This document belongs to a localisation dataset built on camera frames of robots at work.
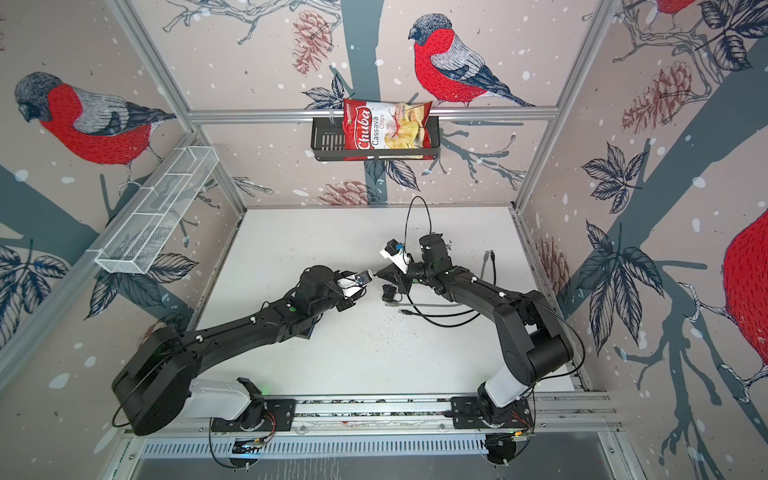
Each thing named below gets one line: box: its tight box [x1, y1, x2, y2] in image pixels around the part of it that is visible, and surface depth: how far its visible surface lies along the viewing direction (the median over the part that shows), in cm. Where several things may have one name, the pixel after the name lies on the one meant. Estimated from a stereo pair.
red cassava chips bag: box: [343, 99, 434, 161], surface depth 90 cm
